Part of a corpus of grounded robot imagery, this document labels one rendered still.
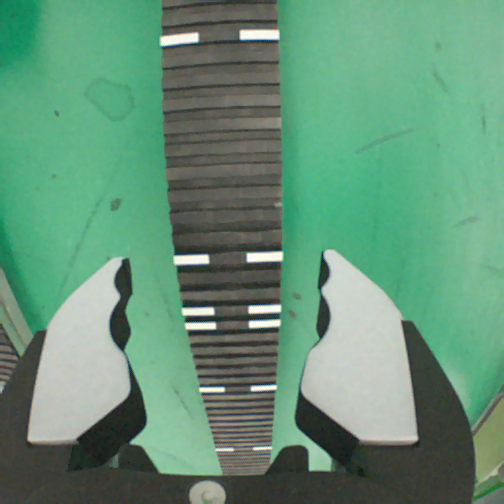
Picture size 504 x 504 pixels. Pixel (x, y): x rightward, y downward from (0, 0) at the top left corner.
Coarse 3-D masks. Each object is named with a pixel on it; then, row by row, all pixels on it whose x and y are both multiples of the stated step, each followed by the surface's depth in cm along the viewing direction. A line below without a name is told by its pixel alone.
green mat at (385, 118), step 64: (0, 0) 10; (64, 0) 11; (128, 0) 11; (320, 0) 12; (384, 0) 12; (448, 0) 11; (0, 64) 12; (64, 64) 13; (128, 64) 13; (320, 64) 14; (384, 64) 14; (448, 64) 13; (0, 128) 14; (64, 128) 15; (128, 128) 15; (320, 128) 15; (384, 128) 15; (448, 128) 15; (0, 192) 16; (64, 192) 16; (128, 192) 17; (320, 192) 17; (384, 192) 17; (448, 192) 17; (0, 256) 18; (64, 256) 18; (128, 256) 19; (320, 256) 19; (384, 256) 19; (448, 256) 20; (128, 320) 21; (448, 320) 23; (192, 384) 25; (192, 448) 31; (320, 448) 33
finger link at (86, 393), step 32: (96, 288) 10; (128, 288) 12; (64, 320) 8; (96, 320) 8; (64, 352) 7; (96, 352) 7; (64, 384) 6; (96, 384) 6; (128, 384) 7; (32, 416) 5; (64, 416) 6; (96, 416) 6; (128, 416) 6; (96, 448) 6
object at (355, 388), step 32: (320, 288) 12; (352, 288) 10; (320, 320) 10; (352, 320) 8; (384, 320) 8; (320, 352) 7; (352, 352) 7; (384, 352) 7; (320, 384) 7; (352, 384) 7; (384, 384) 6; (320, 416) 6; (352, 416) 6; (384, 416) 6; (352, 448) 6
